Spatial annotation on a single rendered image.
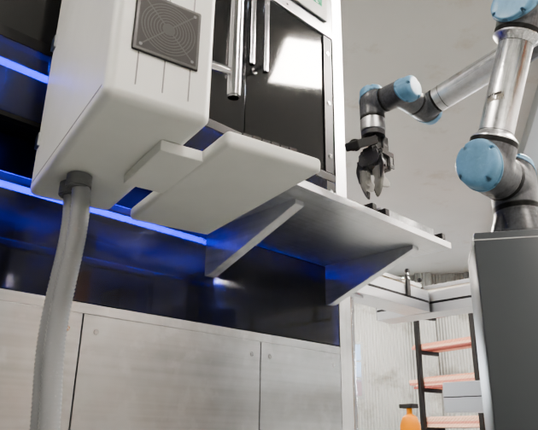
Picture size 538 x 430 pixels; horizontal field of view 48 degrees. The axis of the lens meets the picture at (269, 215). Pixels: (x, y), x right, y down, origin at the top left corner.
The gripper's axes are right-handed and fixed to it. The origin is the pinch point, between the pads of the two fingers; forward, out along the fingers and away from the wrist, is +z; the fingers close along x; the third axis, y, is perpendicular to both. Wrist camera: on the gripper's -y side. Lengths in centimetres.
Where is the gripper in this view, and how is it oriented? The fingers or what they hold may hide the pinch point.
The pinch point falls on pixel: (371, 193)
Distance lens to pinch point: 174.9
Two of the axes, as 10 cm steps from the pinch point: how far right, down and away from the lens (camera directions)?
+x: -7.0, 2.4, 6.8
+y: 7.2, 2.5, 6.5
